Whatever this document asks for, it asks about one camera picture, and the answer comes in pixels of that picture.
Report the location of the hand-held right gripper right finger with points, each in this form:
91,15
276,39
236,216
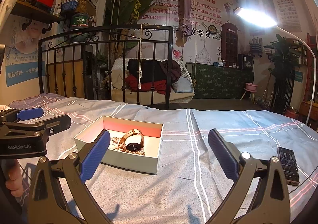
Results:
223,154

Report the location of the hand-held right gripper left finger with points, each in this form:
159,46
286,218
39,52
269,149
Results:
95,154

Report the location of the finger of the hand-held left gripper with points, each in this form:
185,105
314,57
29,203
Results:
29,114
59,124

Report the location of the pale green box pink inside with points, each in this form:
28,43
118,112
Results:
134,162

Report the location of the person's left hand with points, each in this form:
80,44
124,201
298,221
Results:
14,179

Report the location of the grey plaid bedsheet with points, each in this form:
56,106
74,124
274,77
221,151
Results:
198,189

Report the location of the black remote control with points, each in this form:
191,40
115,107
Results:
288,167

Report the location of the green patterned counter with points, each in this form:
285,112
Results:
218,82

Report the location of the pink stool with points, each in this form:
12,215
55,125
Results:
251,86

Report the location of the beige cushion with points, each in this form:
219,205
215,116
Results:
119,80

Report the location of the white wicker swing chair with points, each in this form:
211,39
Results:
149,97

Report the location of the red bucket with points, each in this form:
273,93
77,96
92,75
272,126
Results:
292,112

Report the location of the grey blue pillow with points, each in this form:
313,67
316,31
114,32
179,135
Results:
182,85

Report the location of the red cloth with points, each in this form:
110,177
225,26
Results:
149,86

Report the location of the dark maroon jacket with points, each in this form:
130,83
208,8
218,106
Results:
177,72

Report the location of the black cloth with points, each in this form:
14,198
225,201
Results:
149,70

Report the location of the green round tin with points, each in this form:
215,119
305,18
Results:
79,21

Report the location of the red phone booth cabinet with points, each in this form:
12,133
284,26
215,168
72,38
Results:
229,45

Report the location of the blue basket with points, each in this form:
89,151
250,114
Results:
69,5

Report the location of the dark green potted plant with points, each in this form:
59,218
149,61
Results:
283,55

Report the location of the white floor lamp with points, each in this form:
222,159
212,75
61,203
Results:
258,16

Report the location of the purple folded hanging umbrella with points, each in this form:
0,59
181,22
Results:
186,3

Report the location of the blue and white wall poster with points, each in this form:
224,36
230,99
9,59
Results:
22,75

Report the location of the wooden wall shelf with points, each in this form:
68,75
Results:
34,14

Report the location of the black iron bed frame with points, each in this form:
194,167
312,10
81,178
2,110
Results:
171,65

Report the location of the large printed wall banner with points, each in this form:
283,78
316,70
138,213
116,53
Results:
211,15

